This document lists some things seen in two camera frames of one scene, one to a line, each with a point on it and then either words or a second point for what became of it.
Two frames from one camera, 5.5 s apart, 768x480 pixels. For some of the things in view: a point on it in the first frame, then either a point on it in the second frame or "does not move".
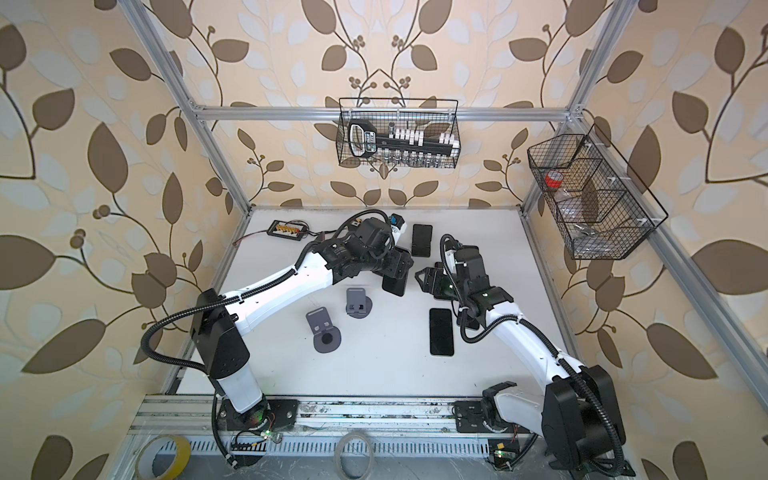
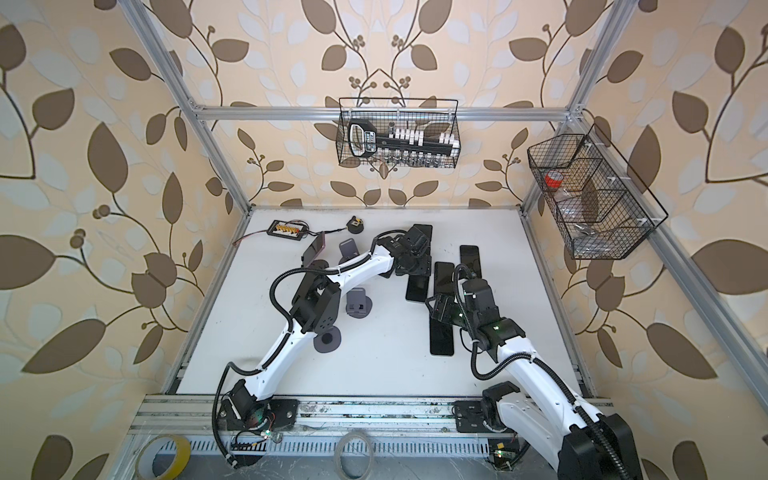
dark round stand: (326, 337) does not move
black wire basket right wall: (601, 208) does not move
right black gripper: (434, 277) -> (444, 304)
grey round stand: (358, 304) does not move
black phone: (394, 285) -> (417, 288)
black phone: (441, 332) does not move
